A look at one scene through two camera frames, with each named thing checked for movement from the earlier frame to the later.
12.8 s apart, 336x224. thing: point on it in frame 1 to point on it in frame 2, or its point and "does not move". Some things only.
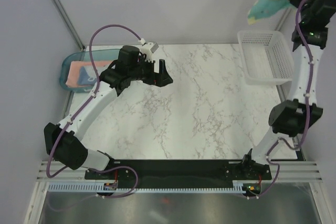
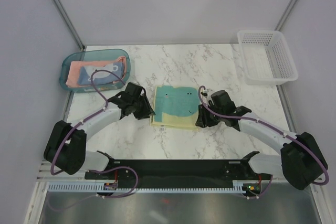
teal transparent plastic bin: (76, 73) does not move
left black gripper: (160, 79) to (147, 110)
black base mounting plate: (184, 172) does not move
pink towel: (75, 66) does not move
